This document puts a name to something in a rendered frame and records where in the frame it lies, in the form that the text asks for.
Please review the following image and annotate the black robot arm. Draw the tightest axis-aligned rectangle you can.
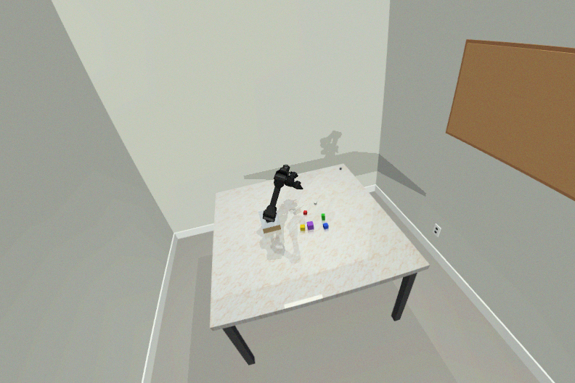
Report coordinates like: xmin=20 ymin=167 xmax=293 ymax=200
xmin=263 ymin=165 xmax=298 ymax=223

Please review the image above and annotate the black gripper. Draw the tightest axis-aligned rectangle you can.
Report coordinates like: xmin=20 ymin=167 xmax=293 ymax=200
xmin=285 ymin=177 xmax=303 ymax=189

